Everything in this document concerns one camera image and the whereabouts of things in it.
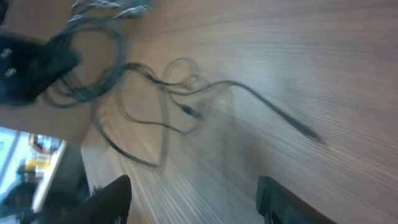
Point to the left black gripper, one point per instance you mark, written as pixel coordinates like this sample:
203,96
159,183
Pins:
21,62

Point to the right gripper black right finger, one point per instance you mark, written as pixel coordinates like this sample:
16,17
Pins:
278,204

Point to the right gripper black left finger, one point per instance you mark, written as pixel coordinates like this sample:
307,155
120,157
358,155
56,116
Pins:
110,204

